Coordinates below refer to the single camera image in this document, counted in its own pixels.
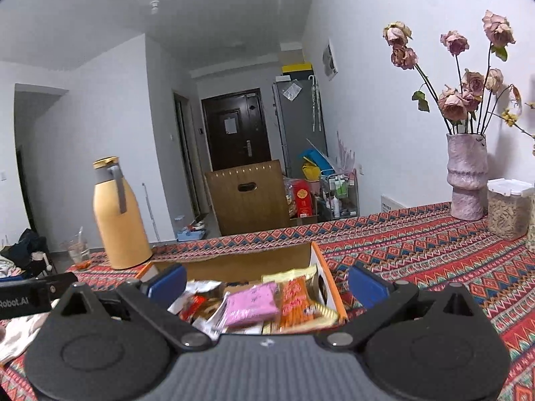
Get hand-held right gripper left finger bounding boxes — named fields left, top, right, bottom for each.
left=50, top=263, right=212, bottom=354

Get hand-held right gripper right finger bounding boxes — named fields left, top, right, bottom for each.
left=321, top=262, right=478, bottom=354

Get silver snack packet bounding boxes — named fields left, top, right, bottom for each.
left=184, top=280, right=224, bottom=301

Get red snack packet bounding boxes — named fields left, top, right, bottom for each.
left=180, top=294, right=208, bottom=322

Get white cookie snack packet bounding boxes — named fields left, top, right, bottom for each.
left=190, top=292, right=231, bottom=341

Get gold orange snack packet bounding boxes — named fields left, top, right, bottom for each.
left=262, top=264, right=339, bottom=334

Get orange cardboard box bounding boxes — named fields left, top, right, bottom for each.
left=134, top=241, right=348, bottom=337

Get pink snack packet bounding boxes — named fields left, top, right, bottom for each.
left=225, top=282, right=280, bottom=329

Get white cloth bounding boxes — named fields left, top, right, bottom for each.
left=0, top=313, right=53, bottom=364

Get dark clothes pile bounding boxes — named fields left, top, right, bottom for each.
left=0, top=229, right=51, bottom=278

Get yellow thermos jug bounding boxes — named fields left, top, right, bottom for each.
left=93, top=156, right=153, bottom=270

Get drinking glass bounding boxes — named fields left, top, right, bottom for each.
left=67, top=228, right=93, bottom=265

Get tan cardboard box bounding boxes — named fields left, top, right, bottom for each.
left=204, top=159, right=291, bottom=237

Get red gift bag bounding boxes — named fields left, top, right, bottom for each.
left=293, top=179, right=314, bottom=218

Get blue plastic item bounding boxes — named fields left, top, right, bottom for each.
left=299, top=148, right=331, bottom=176

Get dark entrance door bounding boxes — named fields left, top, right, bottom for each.
left=201, top=89, right=272, bottom=172

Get pink textured vase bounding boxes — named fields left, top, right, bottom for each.
left=446, top=133, right=489, bottom=221

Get clear food container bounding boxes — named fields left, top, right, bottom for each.
left=487, top=178, right=535, bottom=241

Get grey refrigerator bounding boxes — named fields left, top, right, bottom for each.
left=273, top=76, right=329, bottom=176

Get floral patterned vase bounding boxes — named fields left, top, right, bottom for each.
left=526, top=188, right=535, bottom=253

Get white hanging umbrella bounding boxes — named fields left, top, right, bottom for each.
left=308, top=74, right=322, bottom=134

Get dried pink roses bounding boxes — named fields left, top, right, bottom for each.
left=382, top=9, right=523, bottom=136

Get yellow flower branches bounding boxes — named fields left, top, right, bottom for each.
left=499, top=100, right=535, bottom=155

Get white wall heater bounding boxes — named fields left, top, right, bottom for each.
left=381, top=194, right=408, bottom=214

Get metal wire cart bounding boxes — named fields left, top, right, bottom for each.
left=320, top=171, right=360, bottom=220

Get wall poster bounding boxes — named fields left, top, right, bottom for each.
left=322, top=39, right=338, bottom=80

